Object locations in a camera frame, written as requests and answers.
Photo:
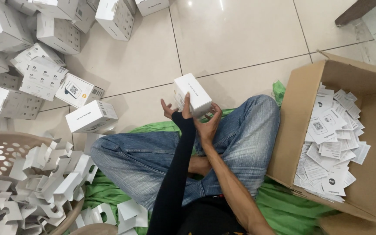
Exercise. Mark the person's right hand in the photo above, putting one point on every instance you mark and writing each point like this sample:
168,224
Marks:
207,129

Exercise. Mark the person's left hand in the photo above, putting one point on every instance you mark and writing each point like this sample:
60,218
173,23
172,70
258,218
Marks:
179,114

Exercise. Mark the white plain product box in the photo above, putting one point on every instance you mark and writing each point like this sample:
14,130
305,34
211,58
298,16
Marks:
193,93

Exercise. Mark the person's bare foot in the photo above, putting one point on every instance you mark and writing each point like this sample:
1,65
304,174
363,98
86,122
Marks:
199,165

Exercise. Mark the person's blue jeans legs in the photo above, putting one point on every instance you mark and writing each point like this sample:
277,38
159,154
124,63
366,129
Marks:
135,160

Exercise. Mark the person's black shirt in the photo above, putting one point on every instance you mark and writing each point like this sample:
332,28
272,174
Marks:
207,218

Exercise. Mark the green cloth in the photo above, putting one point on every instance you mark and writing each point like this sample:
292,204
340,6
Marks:
289,212

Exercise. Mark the pile of white paper leaflets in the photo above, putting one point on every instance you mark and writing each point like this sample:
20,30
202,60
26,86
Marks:
331,143

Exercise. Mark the heap of white printed boxes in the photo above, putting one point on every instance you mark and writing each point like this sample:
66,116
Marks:
41,78

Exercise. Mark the pile of white cardboard inserts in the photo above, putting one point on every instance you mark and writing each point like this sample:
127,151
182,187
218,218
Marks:
44,182

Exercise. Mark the brown wooden furniture leg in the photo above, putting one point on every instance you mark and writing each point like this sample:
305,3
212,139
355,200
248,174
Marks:
354,12

